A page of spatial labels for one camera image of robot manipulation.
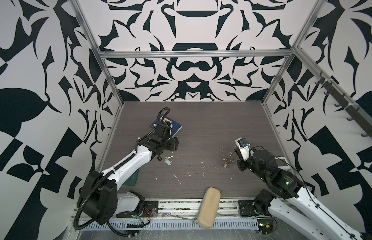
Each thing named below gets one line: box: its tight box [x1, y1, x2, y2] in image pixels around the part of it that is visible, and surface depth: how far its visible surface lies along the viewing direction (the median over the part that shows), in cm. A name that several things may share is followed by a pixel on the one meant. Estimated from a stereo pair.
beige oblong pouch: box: [194, 187, 221, 229], surface depth 74 cm
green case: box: [122, 167, 140, 186], surface depth 84 cm
